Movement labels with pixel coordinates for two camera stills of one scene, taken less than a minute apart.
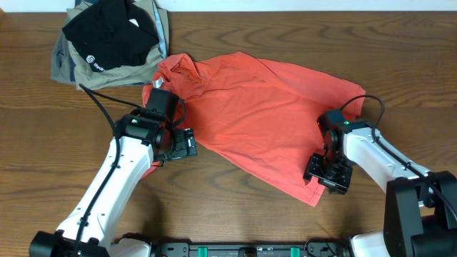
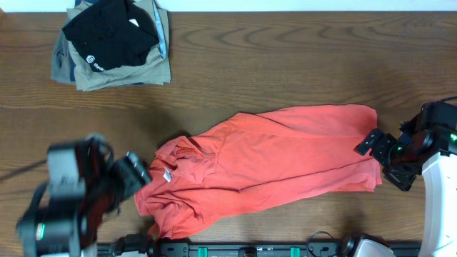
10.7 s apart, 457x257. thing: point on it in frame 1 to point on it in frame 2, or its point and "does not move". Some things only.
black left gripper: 185,145 to 132,173
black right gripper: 329,175 to 383,150
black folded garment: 111,33 does not move
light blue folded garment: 161,31 does not move
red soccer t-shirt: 261,118 to 221,159
